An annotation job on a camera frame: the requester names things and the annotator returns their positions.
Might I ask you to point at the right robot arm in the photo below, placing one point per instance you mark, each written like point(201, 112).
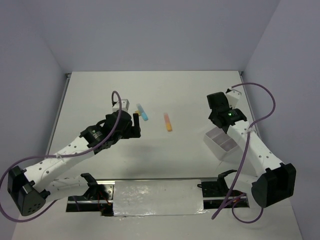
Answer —
point(270, 180)

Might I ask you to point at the metal base rail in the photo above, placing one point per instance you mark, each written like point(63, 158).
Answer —
point(214, 193)

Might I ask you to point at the blue highlighter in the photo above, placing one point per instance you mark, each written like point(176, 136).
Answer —
point(142, 112)

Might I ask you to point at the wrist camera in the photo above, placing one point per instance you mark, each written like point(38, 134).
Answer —
point(124, 105)
point(233, 96)

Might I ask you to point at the white divided organizer tray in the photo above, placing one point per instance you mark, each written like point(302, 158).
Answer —
point(222, 146)

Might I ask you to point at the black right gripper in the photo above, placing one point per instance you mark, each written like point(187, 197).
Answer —
point(210, 115)

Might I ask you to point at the orange highlighter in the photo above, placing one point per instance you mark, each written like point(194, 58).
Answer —
point(167, 122)

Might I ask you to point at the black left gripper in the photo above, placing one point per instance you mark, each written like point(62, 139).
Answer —
point(133, 131)

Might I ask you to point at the silver foil sheet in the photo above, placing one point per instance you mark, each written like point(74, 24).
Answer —
point(157, 198)

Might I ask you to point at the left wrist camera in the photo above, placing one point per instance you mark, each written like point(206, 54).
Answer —
point(124, 105)

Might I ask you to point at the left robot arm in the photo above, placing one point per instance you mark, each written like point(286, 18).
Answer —
point(34, 186)

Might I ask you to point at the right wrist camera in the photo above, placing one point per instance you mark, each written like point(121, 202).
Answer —
point(233, 96)

